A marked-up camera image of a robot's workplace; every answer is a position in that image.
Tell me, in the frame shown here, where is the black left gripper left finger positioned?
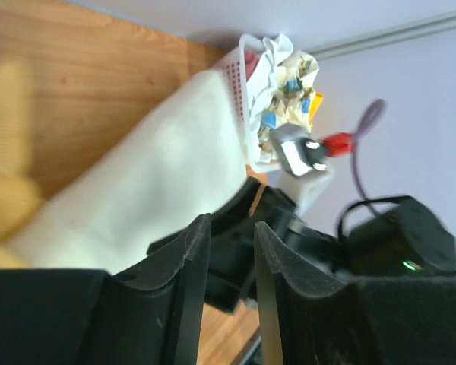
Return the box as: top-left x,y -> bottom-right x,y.
0,214 -> 211,364

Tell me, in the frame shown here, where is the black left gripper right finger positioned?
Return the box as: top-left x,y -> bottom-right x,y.
254,222 -> 456,364

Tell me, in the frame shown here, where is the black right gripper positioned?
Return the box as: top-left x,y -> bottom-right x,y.
147,176 -> 350,315

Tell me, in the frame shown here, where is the white bear print pillow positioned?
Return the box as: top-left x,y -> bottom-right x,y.
5,70 -> 246,273

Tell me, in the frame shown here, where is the yellow pillowcase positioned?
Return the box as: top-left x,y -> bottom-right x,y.
0,59 -> 43,269

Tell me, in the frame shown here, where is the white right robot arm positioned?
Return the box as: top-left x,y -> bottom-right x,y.
204,177 -> 456,313

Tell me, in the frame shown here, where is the yellow cloth in basket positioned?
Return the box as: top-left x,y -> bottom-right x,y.
309,93 -> 324,126

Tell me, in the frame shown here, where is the white crumpled cloth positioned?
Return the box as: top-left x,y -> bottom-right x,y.
258,46 -> 319,158

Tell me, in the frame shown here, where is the white plastic basket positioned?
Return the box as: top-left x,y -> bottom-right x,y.
214,34 -> 293,173

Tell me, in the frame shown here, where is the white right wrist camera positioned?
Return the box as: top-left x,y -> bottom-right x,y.
270,123 -> 334,217

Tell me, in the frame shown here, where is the aluminium frame post right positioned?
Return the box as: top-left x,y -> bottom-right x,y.
309,10 -> 456,61

